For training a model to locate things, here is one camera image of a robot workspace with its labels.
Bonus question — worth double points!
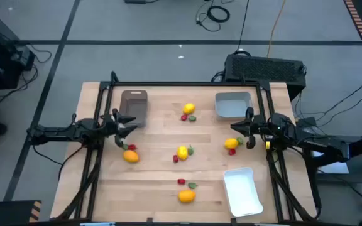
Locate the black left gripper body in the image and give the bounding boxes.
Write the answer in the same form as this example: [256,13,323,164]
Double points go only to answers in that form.
[104,108,125,149]

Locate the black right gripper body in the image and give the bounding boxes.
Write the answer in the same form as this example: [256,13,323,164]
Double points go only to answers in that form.
[245,106,268,150]

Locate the brown plastic basket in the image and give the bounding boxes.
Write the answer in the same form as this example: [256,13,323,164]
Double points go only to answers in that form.
[119,90,148,128]

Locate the grey plastic basket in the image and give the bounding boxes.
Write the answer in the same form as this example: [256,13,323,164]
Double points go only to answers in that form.
[214,91,253,121]

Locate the left orange fruit cluster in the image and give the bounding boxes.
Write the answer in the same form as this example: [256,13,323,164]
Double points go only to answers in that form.
[123,149,140,164]

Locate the orange fruit cluster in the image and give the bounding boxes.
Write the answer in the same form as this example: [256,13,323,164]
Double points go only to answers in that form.
[123,149,140,164]
[178,189,197,204]

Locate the black perforated computer case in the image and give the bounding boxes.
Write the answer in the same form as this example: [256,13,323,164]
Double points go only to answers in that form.
[224,53,307,101]

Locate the white plastic basket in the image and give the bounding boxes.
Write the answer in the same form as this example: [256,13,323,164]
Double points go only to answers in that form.
[222,167,264,218]

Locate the bottom orange fruit cluster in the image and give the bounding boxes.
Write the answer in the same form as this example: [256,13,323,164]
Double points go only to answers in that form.
[178,189,197,204]

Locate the white sheet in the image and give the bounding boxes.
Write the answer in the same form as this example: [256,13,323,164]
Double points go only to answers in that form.
[312,150,350,175]

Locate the black equipment cases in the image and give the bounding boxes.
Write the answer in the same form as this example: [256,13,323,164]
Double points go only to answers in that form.
[0,15,36,90]

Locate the black box hazard stripes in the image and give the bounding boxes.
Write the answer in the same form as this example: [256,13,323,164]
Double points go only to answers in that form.
[0,200,42,226]

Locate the black hanging cable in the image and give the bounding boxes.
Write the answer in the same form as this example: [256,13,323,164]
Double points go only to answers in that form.
[31,144,86,181]

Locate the thin black floor cables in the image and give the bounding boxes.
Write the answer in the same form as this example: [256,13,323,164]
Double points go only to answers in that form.
[0,43,53,105]
[293,73,362,128]

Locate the yellow floor cable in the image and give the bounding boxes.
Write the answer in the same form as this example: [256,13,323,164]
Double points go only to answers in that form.
[266,0,287,59]

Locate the long black floor cable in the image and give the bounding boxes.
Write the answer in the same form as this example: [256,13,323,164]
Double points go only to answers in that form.
[234,0,251,53]

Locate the looped black cable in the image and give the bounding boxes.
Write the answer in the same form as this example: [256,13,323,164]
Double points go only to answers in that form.
[195,0,222,33]

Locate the coiled black cable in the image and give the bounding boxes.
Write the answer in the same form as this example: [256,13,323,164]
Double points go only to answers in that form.
[206,5,231,23]

